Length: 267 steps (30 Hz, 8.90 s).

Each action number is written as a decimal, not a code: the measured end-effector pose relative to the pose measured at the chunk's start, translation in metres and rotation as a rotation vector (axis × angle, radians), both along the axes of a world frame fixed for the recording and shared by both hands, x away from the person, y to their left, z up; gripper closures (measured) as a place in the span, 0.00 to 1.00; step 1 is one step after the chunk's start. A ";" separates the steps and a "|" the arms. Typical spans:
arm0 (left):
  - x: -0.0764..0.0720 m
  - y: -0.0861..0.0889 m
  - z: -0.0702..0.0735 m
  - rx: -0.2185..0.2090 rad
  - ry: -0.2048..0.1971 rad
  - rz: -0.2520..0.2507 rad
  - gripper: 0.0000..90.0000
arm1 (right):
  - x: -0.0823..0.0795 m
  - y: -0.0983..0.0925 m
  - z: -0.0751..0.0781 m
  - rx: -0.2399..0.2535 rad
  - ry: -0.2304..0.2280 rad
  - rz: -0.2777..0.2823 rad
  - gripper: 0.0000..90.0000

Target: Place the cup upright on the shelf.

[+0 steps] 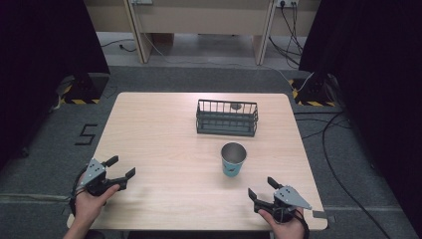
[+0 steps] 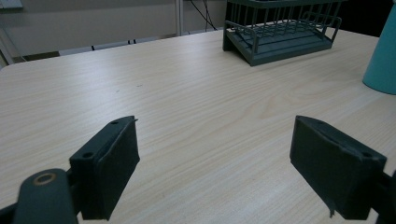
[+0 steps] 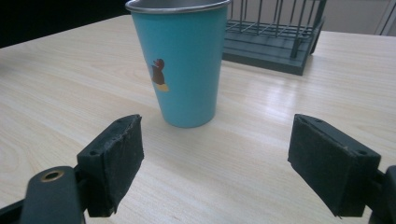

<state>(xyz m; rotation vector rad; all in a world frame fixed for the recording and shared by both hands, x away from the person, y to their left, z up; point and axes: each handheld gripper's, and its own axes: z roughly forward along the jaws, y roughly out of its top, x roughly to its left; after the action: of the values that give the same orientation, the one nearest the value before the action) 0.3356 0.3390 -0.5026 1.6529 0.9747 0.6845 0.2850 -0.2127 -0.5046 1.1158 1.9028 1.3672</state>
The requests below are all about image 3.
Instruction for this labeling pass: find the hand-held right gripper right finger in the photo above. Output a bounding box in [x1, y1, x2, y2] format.
[287, 113, 382, 218]

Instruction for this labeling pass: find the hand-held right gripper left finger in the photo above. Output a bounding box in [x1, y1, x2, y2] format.
[76, 114, 145, 218]

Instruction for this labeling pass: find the blue metal cup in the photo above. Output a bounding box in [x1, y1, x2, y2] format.
[124, 0, 233, 129]

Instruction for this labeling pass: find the dark grey dish rack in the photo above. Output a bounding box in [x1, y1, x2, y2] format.
[221, 0, 329, 77]

